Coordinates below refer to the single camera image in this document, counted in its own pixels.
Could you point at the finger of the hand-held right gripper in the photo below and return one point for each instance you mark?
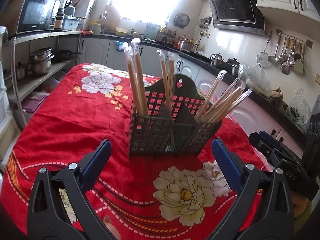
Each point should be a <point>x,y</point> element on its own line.
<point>257,142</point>
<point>275,142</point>

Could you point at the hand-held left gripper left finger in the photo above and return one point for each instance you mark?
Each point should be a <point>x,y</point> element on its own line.
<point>96,165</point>

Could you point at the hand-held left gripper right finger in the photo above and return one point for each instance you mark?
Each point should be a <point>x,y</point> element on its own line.
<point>226,165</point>

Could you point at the bunch of chopsticks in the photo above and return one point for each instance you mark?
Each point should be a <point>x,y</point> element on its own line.
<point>225,105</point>

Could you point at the dark plastic utensil basket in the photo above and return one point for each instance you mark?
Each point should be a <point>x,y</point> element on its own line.
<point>155,135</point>

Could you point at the bamboo chopstick pair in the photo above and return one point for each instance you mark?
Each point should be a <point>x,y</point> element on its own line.
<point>171,75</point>
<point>140,80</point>
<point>210,95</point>
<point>163,75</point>
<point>132,85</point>

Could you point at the row of hanging kitchen utensils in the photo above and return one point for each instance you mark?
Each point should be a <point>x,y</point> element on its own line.
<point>285,67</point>

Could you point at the small clear plastic bag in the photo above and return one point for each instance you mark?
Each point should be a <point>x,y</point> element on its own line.
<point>297,110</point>

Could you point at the red floral tablecloth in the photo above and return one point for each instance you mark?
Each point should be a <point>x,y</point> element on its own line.
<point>75,130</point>

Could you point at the ginger roots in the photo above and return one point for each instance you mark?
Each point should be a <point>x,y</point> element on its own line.
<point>276,95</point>

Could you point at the large clear plastic bag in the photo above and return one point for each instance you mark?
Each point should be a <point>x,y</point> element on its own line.
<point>260,82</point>

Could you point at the dark lidded cooking pot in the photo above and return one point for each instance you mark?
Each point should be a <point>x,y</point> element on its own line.
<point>233,68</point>

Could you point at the purple lidded storage box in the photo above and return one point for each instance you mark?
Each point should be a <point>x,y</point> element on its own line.
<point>31,107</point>

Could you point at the steel kettle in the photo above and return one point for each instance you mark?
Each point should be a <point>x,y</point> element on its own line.
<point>217,61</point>

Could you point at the stacked steel pots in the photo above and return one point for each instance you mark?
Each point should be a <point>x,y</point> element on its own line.
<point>41,65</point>

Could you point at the black frying pan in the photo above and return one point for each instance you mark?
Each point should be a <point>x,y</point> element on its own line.
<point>61,55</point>

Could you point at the steel cooking pot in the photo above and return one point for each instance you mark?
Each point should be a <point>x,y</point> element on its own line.
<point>186,47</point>

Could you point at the small steel pot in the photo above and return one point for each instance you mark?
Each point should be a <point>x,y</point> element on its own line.
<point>21,72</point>

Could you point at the hanging ladles by fan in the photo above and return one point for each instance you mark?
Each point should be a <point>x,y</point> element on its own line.
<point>205,26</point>

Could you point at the red cloth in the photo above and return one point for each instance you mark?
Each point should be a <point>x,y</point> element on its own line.
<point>86,32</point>

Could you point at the yellow tray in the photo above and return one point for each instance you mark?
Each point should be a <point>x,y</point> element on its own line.
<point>122,31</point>

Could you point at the black range hood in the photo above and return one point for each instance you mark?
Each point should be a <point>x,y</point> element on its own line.
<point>235,7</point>

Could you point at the countertop spice rack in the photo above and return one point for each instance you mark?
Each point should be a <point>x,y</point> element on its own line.
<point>166,36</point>

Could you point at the metal shelf rack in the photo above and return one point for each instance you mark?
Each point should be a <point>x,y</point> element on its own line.
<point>37,33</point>

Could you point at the grey plastic dish box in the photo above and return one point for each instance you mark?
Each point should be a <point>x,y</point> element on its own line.
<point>71,23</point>

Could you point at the striped knife holder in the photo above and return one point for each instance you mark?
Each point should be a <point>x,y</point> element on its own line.
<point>152,29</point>

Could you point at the small silver countertop appliance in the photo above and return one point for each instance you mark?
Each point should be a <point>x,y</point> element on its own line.
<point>58,22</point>

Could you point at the black microwave oven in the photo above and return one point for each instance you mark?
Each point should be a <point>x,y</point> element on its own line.
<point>36,13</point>

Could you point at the black blender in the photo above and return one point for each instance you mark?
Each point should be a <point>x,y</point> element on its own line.
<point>65,3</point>

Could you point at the kitchen window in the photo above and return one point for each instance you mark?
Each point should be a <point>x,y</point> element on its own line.
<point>147,0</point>

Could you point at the wall utensil rail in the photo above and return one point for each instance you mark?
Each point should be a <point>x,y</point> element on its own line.
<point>278,31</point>

